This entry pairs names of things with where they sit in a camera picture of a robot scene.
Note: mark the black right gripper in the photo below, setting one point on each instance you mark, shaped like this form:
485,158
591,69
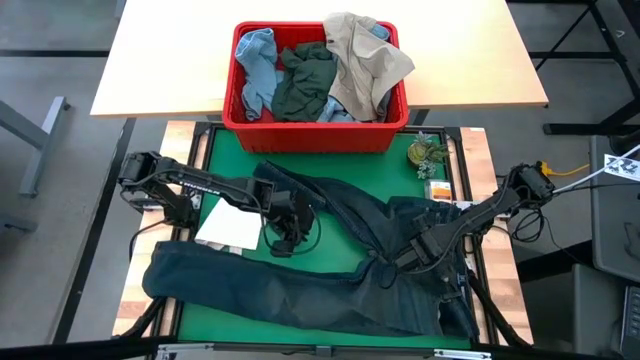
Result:
420,247

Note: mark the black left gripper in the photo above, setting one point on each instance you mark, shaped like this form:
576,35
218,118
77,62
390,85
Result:
290,212

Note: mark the dark blue denim jeans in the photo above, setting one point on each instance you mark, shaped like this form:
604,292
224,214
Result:
300,295

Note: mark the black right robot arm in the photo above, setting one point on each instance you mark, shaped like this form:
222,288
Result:
480,212

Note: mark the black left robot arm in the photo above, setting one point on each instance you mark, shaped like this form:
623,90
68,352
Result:
200,184

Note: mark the red plastic laundry bin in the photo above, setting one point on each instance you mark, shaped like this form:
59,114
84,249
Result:
310,137

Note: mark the orange and white card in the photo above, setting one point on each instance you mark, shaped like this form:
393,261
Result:
440,191

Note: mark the cream canvas tote bag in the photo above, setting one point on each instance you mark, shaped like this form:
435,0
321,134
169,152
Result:
230,227

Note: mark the green table mat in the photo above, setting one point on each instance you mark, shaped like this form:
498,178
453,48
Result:
350,170

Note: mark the small artificial potted plant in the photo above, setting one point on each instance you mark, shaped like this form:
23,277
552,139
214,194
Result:
425,150

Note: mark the black diagonal strut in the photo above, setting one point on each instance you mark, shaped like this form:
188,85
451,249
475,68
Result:
500,312
141,317

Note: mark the dark green garment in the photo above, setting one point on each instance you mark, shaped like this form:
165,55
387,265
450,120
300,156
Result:
305,85

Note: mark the light blue garment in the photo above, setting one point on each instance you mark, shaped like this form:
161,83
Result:
257,65

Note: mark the grey box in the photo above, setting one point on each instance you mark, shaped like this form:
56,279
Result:
570,310

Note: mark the beige garment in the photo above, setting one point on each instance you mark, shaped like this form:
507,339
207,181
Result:
365,65

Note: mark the grey cabinet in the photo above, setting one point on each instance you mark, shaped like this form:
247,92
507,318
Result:
615,225

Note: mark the light wood table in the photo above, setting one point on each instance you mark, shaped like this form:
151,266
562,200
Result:
160,60

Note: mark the black metal stand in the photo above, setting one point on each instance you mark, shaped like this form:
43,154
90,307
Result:
590,128

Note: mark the white marker tag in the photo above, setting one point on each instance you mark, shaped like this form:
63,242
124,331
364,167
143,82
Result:
622,167

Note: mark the black keyboard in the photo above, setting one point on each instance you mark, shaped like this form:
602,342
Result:
632,320

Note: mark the grey metal stand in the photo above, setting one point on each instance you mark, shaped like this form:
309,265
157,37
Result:
44,145

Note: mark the silver frame bracket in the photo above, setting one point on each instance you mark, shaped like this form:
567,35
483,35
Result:
462,354
175,352

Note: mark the black aluminium table frame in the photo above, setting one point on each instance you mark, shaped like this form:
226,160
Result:
202,129

